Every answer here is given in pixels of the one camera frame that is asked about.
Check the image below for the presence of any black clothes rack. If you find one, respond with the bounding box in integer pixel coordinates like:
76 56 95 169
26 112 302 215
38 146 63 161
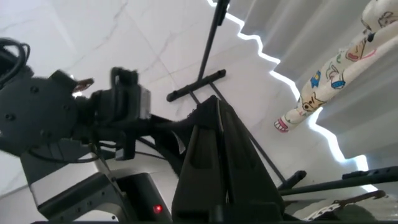
166 0 398 197

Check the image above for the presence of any cream printed garment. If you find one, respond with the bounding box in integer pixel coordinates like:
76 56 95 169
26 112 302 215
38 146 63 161
273 0 398 134

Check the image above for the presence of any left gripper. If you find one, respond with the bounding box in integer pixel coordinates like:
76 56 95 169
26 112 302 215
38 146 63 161
75 89 188 161

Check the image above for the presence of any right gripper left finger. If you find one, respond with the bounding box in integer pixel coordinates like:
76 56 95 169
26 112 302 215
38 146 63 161
171 124 226 222

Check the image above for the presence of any white laundry basket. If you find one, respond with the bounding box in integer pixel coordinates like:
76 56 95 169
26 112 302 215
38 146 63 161
292 189 398 222

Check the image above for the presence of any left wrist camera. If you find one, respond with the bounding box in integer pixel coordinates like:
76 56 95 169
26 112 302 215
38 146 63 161
109 67 152 121

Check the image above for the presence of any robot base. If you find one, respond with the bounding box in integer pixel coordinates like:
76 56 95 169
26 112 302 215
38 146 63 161
20 139 174 223

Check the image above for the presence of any black cable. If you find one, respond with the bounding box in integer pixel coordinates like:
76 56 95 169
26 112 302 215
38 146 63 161
0 37 31 90

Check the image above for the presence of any white curtain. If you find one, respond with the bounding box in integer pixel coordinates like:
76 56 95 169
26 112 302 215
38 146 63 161
228 0 398 160

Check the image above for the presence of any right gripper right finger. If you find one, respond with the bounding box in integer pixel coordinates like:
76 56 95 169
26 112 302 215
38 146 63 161
216 98 285 222

